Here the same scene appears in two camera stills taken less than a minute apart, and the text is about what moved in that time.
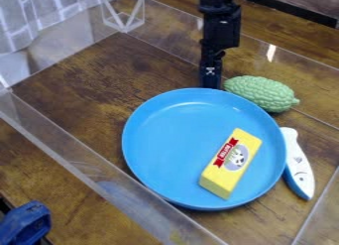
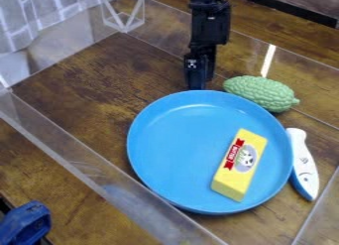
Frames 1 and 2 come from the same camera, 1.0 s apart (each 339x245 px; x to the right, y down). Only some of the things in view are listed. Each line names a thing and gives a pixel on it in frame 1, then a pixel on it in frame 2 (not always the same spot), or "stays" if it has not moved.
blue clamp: x=24 y=223 stays
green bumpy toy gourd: x=266 y=93 stays
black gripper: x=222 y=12 → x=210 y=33
